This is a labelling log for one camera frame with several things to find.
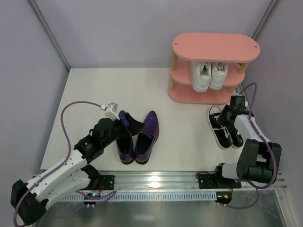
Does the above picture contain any black canvas sneaker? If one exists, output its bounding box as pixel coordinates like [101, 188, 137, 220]
[230, 128, 243, 148]
[207, 106, 232, 149]

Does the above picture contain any white sneaker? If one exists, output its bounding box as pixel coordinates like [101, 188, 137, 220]
[190, 61, 211, 93]
[209, 62, 228, 90]

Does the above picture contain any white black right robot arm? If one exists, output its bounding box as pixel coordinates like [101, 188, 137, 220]
[207, 96, 282, 189]

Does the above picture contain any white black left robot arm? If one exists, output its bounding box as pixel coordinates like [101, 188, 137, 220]
[10, 113, 145, 226]

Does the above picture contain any purple loafer right shoe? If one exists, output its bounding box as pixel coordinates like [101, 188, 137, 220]
[134, 111, 160, 165]

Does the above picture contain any purple loafer shoe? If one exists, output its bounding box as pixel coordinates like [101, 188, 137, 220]
[115, 110, 135, 165]
[134, 111, 160, 165]

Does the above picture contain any purple loafer left shoe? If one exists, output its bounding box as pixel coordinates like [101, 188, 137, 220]
[115, 110, 135, 165]

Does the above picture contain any pink shoe shelf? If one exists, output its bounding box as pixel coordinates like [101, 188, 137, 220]
[168, 33, 260, 105]

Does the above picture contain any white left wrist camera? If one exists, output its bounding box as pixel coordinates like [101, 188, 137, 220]
[100, 103, 120, 121]

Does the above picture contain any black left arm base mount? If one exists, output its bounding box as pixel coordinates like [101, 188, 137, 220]
[94, 175, 115, 191]

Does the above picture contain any aluminium rail frame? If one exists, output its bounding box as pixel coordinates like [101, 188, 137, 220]
[28, 170, 287, 194]

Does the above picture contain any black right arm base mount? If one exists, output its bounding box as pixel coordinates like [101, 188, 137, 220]
[196, 171, 241, 189]

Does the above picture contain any white slotted cable duct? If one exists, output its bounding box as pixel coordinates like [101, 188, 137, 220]
[59, 192, 217, 202]

